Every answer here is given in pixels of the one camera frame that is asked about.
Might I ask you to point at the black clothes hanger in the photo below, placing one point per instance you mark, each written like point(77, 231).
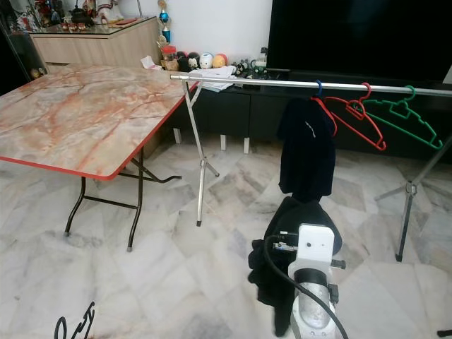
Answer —
point(85, 314)

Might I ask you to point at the black shirt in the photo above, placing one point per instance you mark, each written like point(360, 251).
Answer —
point(275, 268)

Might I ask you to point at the blue clothes hanger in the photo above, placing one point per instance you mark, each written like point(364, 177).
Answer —
point(319, 88)

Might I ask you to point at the red clothes hanger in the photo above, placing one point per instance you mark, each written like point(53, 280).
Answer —
point(354, 108)

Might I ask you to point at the green clothes hanger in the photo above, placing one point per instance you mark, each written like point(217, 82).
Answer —
point(399, 107)

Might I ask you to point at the marble pattern folding table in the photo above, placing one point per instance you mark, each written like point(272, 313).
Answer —
point(78, 116)

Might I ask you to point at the light wooden sideboard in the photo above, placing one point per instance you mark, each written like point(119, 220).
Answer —
point(92, 46)

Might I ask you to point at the pink tissue box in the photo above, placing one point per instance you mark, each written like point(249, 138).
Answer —
point(151, 63)

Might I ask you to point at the white porcelain figurine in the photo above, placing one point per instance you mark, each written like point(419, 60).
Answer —
point(107, 10)

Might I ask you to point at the jar with red lid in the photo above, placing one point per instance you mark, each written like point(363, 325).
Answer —
point(169, 59)

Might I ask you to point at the black and white plush toy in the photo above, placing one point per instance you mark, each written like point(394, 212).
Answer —
point(193, 61)

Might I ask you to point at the blue and gold trophy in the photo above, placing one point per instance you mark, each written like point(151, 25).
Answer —
point(164, 17)

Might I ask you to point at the stack of white papers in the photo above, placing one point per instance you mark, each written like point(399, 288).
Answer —
point(212, 76)

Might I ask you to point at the white and blue plush toy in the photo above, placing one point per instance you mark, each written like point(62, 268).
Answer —
point(205, 61)

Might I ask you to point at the black TV console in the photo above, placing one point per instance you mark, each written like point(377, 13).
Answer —
point(233, 114)

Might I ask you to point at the orange and yellow plush toy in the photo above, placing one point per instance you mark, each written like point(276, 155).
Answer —
point(219, 61)

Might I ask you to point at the green and white bottle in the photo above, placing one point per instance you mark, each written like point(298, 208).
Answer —
point(259, 63)

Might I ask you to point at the silver metal clothes rack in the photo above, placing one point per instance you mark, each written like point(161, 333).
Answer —
point(268, 82)

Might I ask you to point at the navy shirt with red trim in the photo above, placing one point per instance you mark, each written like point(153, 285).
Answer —
point(307, 148)

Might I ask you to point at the black flat television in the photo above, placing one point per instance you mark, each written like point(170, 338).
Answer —
point(353, 35)

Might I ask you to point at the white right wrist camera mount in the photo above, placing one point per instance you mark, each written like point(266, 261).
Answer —
point(314, 244)

